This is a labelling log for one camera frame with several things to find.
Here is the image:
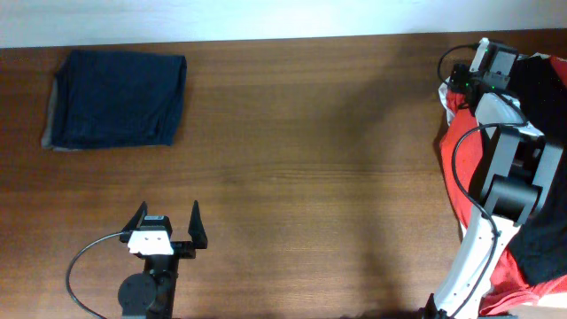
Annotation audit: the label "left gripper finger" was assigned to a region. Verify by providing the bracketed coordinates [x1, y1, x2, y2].
[188, 200, 208, 249]
[119, 201, 148, 242]

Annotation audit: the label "red soccer t-shirt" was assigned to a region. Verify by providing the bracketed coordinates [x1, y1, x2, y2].
[428, 55, 566, 318]

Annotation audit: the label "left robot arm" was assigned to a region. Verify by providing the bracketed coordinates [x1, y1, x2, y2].
[118, 202, 208, 319]

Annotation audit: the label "black shorts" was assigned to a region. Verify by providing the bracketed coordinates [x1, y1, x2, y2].
[469, 53, 567, 287]

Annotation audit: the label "folded navy blue garment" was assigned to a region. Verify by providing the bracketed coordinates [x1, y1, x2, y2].
[41, 50, 187, 151]

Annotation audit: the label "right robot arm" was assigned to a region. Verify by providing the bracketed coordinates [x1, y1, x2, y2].
[421, 38, 563, 318]

